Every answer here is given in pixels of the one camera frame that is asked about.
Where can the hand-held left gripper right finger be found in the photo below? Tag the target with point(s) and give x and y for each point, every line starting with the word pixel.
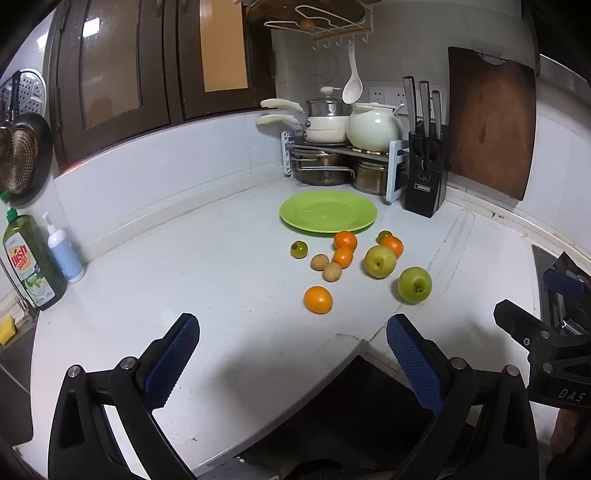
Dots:
pixel 413 364

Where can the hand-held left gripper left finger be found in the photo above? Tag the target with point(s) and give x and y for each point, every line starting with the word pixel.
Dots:
pixel 173 355

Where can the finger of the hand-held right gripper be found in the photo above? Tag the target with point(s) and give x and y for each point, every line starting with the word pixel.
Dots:
pixel 521 323
pixel 561 284

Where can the green apple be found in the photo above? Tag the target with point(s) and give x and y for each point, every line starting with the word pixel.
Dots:
pixel 380 261
pixel 415 285

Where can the orange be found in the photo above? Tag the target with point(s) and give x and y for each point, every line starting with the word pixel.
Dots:
pixel 393 246
pixel 343 256
pixel 318 299
pixel 345 240

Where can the brown longan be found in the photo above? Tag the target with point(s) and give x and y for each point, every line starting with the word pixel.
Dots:
pixel 318 261
pixel 331 271

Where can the small green tomato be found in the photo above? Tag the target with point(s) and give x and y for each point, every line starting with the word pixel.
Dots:
pixel 299 249
pixel 383 235

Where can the green plate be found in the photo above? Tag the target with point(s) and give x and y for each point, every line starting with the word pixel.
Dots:
pixel 328 212

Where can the person's right hand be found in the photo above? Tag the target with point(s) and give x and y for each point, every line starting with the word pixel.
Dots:
pixel 564 431

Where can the white blue pump bottle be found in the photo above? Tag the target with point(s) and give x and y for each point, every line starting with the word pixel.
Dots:
pixel 64 256

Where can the green dish soap bottle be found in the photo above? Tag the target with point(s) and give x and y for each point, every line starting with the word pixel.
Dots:
pixel 32 272

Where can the yellow sponge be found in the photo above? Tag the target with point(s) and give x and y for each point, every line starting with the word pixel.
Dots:
pixel 7 330

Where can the black knife block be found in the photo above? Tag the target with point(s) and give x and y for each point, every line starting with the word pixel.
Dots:
pixel 422 184

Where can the brown wooden cutting board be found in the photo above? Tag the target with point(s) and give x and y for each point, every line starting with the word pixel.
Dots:
pixel 491 124

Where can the grey shelf rack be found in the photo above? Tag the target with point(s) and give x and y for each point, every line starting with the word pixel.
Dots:
pixel 395 175

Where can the tall steel pot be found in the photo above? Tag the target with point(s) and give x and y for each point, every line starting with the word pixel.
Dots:
pixel 369 177

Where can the wide steel pot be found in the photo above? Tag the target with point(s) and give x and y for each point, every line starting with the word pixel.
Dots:
pixel 323 173

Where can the wooden bead trivet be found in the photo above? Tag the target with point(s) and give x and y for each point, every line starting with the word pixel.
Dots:
pixel 369 150

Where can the white spoon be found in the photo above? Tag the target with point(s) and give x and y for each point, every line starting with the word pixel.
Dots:
pixel 399 109

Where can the white ceramic pot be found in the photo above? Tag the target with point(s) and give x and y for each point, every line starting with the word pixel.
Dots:
pixel 371 127

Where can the black frying pan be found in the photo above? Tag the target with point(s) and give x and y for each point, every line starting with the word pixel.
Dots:
pixel 27 157

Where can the cream saucepan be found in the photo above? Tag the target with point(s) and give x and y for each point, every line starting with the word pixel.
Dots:
pixel 325 131

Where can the white ladle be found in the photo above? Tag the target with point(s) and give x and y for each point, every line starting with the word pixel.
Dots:
pixel 352 90

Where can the brown glass cabinet door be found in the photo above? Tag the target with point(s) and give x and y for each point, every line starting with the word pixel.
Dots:
pixel 221 50
pixel 111 69

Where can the perforated steel steamer plate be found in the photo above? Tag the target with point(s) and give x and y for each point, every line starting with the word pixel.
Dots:
pixel 34 92

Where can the white wall socket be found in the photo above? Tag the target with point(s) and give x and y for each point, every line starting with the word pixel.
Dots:
pixel 396 96
pixel 376 95

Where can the white wall hook rack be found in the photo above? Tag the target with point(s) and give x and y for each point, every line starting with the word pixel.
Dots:
pixel 318 21

